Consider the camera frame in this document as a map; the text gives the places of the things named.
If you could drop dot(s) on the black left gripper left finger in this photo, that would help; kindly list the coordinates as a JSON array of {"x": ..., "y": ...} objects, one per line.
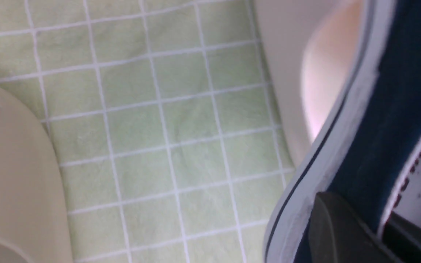
[{"x": 338, "y": 235}]

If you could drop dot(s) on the navy slip-on shoe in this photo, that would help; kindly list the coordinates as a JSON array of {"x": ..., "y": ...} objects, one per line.
[{"x": 369, "y": 149}]

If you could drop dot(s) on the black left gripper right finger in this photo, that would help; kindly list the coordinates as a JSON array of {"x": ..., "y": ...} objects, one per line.
[{"x": 403, "y": 238}]

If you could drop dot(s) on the green checkered cloth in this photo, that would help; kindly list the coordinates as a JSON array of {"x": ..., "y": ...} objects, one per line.
[{"x": 163, "y": 120}]

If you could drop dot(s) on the cream slipper left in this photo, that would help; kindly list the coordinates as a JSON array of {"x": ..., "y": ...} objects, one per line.
[{"x": 310, "y": 47}]

